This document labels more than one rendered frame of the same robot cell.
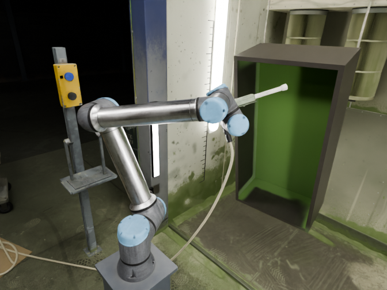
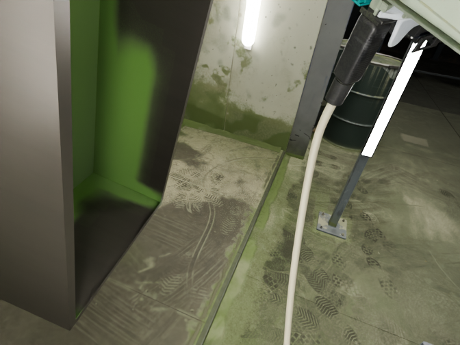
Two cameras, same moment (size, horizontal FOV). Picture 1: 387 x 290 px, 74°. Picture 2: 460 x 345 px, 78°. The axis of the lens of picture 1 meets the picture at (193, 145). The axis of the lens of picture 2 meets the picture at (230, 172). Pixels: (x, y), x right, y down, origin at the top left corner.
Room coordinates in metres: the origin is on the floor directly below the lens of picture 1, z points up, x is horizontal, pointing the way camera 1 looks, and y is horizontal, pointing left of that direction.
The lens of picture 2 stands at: (1.64, 0.14, 1.36)
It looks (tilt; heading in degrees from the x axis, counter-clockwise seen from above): 35 degrees down; 241
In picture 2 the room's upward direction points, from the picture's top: 9 degrees clockwise
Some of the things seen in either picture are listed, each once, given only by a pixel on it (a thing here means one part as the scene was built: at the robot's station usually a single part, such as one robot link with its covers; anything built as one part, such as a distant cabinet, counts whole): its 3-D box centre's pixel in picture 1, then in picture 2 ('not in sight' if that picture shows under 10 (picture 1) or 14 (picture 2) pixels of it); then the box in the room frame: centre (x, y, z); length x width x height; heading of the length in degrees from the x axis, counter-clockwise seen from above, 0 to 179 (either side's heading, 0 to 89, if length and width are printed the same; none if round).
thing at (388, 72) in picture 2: not in sight; (359, 101); (-0.86, -1.87, 0.44); 0.59 x 0.58 x 0.89; 60
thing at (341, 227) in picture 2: not in sight; (332, 224); (0.24, -0.81, 0.01); 0.20 x 0.20 x 0.01; 46
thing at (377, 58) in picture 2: not in sight; (376, 59); (-0.87, -1.88, 0.86); 0.54 x 0.54 x 0.01
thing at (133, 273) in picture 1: (135, 258); not in sight; (0.94, 0.27, 0.69); 0.19 x 0.19 x 0.10
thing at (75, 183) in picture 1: (86, 157); not in sight; (1.52, 0.72, 0.95); 0.26 x 0.15 x 0.32; 136
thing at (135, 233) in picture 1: (135, 236); not in sight; (0.95, 0.27, 0.83); 0.17 x 0.15 x 0.18; 166
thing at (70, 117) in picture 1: (78, 166); not in sight; (1.63, 0.84, 0.82); 0.06 x 0.06 x 1.64; 46
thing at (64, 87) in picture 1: (68, 85); not in sight; (1.59, 0.79, 1.42); 0.12 x 0.06 x 0.26; 136
